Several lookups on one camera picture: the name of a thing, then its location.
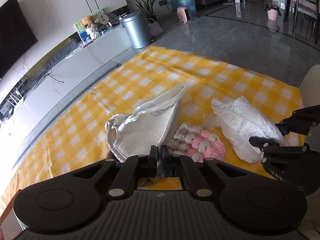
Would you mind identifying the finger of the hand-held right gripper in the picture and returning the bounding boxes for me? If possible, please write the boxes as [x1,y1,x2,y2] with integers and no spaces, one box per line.
[249,136,311,154]
[275,105,320,136]

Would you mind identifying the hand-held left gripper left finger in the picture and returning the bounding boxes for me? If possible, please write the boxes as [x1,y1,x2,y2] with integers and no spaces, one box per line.
[72,146,158,199]

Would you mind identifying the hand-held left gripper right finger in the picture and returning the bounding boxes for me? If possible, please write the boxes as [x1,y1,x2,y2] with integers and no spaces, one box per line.
[161,145,248,198]

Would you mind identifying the white diaper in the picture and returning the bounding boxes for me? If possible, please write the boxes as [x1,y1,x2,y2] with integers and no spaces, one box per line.
[211,96,290,162]

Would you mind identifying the white zip pouch bag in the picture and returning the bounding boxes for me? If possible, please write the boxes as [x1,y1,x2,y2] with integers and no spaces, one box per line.
[105,82,187,162]

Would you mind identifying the cream chair back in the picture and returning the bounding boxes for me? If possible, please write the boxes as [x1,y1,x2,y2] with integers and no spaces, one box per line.
[299,65,320,106]

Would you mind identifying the pink crochet piece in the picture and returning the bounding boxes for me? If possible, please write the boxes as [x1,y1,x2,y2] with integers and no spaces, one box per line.
[168,121,226,163]

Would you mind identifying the yellow checked tablecloth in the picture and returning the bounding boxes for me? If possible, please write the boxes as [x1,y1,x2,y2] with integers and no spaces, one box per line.
[0,45,304,215]

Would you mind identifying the pink waste bin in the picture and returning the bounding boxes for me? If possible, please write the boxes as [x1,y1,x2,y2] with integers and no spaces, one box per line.
[265,5,281,21]

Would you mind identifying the white marble television cabinet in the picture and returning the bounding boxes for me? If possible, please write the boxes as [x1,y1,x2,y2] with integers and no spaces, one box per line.
[0,5,133,135]

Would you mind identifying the silver trash can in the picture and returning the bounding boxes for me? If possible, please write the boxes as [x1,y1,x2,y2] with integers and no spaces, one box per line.
[121,11,152,49]

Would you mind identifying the woven basket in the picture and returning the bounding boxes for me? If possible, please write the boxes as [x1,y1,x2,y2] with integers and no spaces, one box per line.
[146,18,164,37]

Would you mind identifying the white upright pole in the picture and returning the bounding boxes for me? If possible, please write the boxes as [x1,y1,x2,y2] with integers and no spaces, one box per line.
[233,0,242,18]

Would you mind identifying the green printed card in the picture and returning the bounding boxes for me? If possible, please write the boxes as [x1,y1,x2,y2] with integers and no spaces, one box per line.
[74,20,91,43]

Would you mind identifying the pink space heater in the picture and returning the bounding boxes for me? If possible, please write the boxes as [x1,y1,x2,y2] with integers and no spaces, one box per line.
[177,6,193,24]

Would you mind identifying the round paper sign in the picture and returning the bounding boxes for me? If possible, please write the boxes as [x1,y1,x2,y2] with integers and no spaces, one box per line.
[96,14,112,28]

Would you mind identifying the white router with antennas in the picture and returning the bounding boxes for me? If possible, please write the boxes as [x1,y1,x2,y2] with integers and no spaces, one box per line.
[6,87,24,108]

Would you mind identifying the brown teddy bear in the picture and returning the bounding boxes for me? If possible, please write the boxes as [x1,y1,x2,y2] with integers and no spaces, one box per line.
[82,15,98,39]

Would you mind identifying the long-leaf potted plant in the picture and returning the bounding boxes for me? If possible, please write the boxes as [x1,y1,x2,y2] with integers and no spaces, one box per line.
[119,0,163,22]

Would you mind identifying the black flat television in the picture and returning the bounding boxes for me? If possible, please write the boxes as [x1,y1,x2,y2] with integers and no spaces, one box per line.
[0,0,38,79]

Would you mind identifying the black cables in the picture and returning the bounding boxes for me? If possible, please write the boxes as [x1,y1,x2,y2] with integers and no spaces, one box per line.
[25,62,65,91]

